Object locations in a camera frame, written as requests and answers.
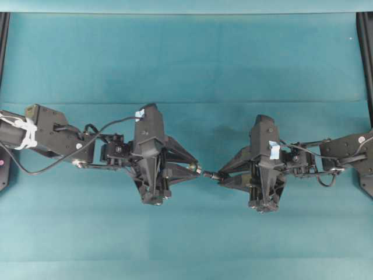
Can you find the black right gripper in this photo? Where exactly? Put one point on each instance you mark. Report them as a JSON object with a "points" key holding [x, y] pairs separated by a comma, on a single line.
{"points": [[267, 180]]}

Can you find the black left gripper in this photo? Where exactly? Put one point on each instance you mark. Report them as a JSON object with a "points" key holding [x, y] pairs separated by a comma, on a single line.
{"points": [[146, 173]]}

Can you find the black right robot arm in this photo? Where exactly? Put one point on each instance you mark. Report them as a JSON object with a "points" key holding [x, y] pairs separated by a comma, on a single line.
{"points": [[332, 157]]}

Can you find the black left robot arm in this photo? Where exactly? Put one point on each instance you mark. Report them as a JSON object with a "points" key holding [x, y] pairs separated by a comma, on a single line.
{"points": [[47, 132]]}

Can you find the teal table cloth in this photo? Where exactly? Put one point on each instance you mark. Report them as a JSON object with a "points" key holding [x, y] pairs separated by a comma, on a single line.
{"points": [[210, 77]]}

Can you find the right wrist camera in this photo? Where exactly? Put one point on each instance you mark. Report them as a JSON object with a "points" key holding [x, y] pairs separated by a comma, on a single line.
{"points": [[264, 139]]}

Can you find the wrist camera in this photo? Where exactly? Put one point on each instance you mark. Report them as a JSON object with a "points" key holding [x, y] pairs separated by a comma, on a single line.
{"points": [[264, 139], [149, 137]]}

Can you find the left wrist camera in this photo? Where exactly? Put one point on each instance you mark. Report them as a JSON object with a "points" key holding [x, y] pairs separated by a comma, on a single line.
{"points": [[149, 137]]}

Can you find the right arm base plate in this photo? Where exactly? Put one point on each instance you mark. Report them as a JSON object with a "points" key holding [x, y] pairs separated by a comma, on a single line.
{"points": [[364, 170]]}

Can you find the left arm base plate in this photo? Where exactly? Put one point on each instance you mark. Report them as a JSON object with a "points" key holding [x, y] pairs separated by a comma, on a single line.
{"points": [[5, 161]]}

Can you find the black right frame rail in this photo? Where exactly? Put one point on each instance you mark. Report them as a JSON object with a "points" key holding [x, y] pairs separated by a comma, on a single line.
{"points": [[364, 31]]}

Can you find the black frame rail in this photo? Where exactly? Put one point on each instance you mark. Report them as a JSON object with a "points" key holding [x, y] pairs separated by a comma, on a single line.
{"points": [[364, 31], [4, 28]]}

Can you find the black left frame rail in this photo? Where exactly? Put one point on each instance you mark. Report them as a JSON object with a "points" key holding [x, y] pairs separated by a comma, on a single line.
{"points": [[4, 28]]}

